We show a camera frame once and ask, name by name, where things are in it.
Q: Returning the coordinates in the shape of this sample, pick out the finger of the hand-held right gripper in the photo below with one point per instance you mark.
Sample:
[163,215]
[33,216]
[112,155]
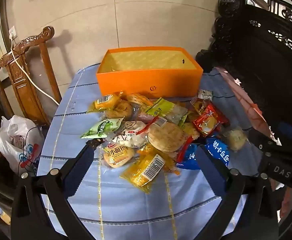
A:
[261,140]

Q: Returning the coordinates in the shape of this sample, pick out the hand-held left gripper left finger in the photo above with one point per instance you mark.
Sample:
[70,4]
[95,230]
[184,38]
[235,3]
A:
[80,166]

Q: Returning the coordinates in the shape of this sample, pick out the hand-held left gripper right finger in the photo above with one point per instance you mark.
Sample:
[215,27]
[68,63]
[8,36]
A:
[211,173]

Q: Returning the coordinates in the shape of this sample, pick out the green pea snack packet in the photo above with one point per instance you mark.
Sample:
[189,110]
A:
[100,127]

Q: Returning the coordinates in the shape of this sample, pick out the white cartoon rice cracker packet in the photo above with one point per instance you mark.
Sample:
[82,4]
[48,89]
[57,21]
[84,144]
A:
[128,135]

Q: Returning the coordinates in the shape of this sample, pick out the round brown cracker packet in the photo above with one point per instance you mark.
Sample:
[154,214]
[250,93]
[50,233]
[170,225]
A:
[119,110]

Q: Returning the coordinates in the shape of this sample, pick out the yellow cake packet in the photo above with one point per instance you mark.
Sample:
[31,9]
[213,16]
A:
[104,101]

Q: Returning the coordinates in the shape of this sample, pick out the green and yellow packet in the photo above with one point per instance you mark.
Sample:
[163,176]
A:
[159,108]

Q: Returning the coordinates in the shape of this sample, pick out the clear packet of biscuits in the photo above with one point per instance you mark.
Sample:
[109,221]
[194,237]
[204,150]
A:
[137,99]

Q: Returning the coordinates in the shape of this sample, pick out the orange cardboard box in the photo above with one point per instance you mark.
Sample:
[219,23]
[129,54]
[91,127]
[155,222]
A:
[141,82]

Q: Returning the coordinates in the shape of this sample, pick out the person's right hand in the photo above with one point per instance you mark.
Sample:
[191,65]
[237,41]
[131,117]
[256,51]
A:
[290,198]

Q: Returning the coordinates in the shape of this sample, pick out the blue snack packet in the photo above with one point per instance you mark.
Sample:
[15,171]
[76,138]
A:
[219,152]

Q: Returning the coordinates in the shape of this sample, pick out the clear pale pastry packet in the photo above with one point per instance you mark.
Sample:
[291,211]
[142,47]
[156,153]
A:
[236,137]

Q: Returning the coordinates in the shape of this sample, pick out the small bread packet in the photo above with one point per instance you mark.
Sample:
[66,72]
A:
[118,156]

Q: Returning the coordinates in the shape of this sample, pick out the pink paper bag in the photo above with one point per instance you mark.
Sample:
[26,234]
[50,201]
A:
[246,102]

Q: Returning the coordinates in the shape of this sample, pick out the red cake packet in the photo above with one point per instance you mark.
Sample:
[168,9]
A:
[207,122]

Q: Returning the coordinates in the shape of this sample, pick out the round flatbread packet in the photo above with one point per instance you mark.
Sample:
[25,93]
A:
[166,136]

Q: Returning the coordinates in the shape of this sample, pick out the blue striped tablecloth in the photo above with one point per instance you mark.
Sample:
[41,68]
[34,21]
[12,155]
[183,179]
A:
[125,205]

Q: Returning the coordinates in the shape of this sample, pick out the yellow barcode packet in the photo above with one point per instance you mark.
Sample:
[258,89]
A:
[143,172]

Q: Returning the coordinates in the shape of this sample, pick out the clear grey snack packet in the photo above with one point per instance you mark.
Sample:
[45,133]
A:
[176,113]

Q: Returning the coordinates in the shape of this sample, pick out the white plastic bag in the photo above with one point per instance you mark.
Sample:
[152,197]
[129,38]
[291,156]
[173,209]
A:
[18,135]

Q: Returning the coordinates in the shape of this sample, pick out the yellow cookie packet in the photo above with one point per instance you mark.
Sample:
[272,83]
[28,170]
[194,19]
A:
[197,105]

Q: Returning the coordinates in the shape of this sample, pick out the small white green packet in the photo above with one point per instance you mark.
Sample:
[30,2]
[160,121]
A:
[206,94]

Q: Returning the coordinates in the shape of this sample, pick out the dark carved wooden furniture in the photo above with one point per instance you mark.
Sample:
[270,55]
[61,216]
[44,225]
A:
[273,67]

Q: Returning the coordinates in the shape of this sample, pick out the purple snack packet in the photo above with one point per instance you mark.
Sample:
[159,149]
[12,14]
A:
[144,118]

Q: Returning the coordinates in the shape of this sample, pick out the carved wooden chair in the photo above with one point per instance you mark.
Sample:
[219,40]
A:
[20,80]

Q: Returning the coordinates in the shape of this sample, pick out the white wall socket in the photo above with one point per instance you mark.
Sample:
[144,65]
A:
[13,31]

